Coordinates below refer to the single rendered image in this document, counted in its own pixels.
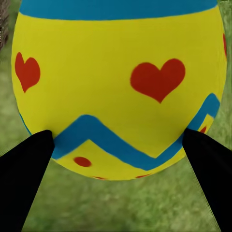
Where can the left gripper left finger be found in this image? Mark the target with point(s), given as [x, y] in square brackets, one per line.
[21, 172]

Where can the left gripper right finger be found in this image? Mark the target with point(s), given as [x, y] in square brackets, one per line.
[212, 164]

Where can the wicker basket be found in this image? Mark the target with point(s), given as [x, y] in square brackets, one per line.
[4, 21]

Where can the easter egg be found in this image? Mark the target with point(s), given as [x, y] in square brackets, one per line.
[117, 82]

